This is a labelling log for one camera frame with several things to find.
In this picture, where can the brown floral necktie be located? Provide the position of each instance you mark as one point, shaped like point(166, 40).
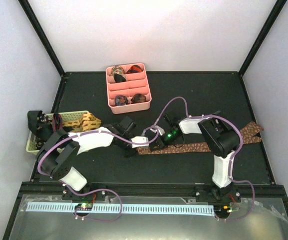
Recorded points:
point(250, 134)

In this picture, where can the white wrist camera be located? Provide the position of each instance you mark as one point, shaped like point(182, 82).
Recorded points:
point(159, 130)
point(139, 142)

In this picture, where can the black corner frame post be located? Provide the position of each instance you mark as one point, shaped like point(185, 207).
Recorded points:
point(272, 17)
point(41, 35)

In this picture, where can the dark brown rolled tie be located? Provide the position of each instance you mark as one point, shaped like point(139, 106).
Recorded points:
point(138, 98)

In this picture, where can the black patterned tie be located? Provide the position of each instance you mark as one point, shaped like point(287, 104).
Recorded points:
point(40, 124)

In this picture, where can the black corner frame post left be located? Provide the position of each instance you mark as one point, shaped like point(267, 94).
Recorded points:
point(41, 35)

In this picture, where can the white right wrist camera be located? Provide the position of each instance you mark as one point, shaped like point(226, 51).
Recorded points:
point(159, 130)

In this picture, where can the yellow patterned tie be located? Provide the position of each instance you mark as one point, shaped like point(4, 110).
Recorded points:
point(85, 123)

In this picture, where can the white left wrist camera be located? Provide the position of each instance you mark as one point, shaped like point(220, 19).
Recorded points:
point(139, 142)

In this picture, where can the dark striped tie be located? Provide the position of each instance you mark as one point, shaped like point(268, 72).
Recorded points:
point(57, 122)

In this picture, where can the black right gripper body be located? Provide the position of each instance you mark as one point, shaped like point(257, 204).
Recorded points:
point(168, 140)

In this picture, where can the pink divided organizer box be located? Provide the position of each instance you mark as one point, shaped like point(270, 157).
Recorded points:
point(136, 84)

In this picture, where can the black corner frame post right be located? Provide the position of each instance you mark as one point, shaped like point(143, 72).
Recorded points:
point(272, 17)

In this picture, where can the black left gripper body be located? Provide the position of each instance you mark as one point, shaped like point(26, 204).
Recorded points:
point(125, 151)

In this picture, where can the light green plastic basket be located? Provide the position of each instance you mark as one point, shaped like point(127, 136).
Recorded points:
point(66, 116)

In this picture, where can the floral rolled tie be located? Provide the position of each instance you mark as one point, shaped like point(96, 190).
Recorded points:
point(118, 70)

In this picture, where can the black orange rolled tie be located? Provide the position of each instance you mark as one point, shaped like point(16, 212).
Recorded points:
point(134, 69)

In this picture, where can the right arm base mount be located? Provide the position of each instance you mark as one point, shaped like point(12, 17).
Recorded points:
point(224, 200)

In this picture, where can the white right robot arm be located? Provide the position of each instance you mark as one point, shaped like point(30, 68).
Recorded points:
point(221, 138)

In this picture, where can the light blue cable duct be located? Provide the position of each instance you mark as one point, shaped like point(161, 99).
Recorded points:
point(109, 208)

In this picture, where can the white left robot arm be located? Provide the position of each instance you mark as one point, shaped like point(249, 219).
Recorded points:
point(55, 158)

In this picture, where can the blue patterned rolled tie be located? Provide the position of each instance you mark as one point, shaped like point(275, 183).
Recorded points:
point(121, 100)

